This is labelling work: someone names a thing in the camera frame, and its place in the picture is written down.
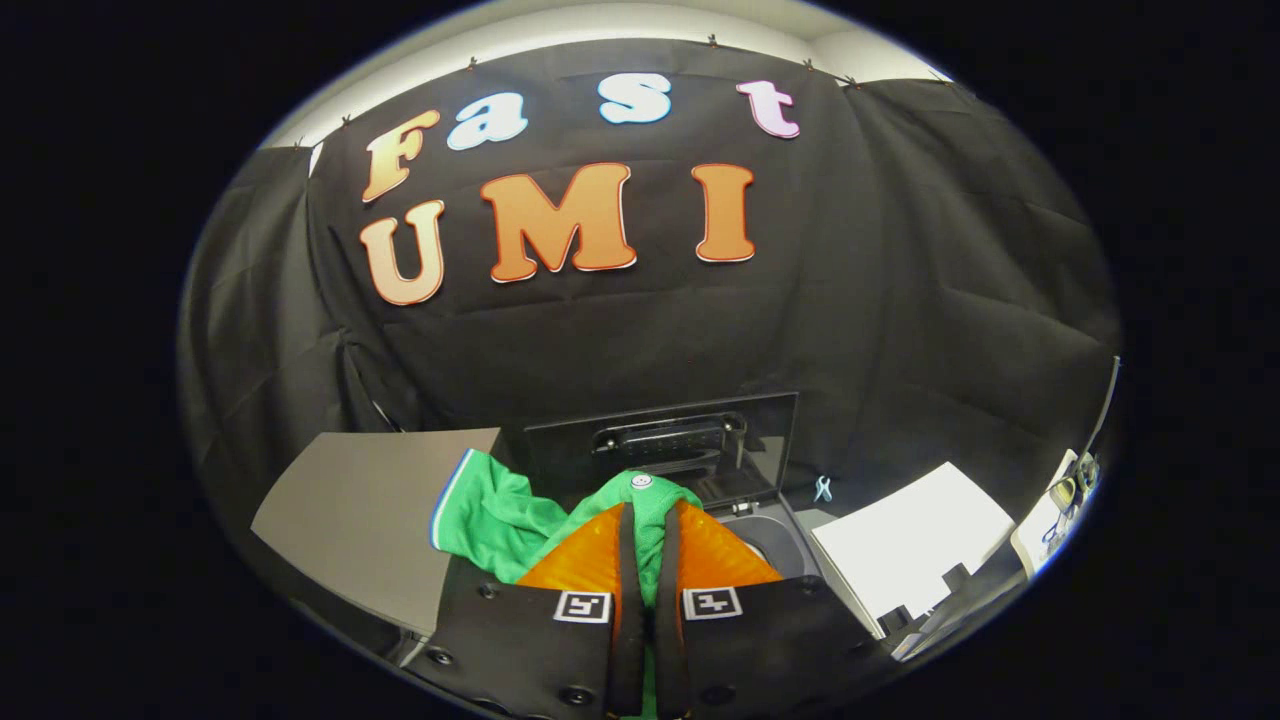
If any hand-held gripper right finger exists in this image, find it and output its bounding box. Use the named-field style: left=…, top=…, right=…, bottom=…
left=655, top=500, right=891, bottom=720

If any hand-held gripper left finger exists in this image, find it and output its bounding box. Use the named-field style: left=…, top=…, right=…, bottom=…
left=400, top=503, right=651, bottom=720

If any green polo shirt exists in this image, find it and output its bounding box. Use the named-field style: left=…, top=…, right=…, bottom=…
left=430, top=448, right=703, bottom=716

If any dark washing machine lid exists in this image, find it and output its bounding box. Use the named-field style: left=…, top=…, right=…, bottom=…
left=523, top=393, right=799, bottom=506

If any white box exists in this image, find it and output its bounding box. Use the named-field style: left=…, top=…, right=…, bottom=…
left=808, top=462, right=1019, bottom=641

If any grey cabinet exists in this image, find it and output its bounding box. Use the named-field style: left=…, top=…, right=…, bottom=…
left=250, top=428, right=501, bottom=636

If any white side table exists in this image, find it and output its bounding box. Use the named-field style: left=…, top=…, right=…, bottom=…
left=1010, top=450, right=1101, bottom=579

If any black backdrop cloth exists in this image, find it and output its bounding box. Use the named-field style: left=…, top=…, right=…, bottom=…
left=180, top=40, right=1121, bottom=521

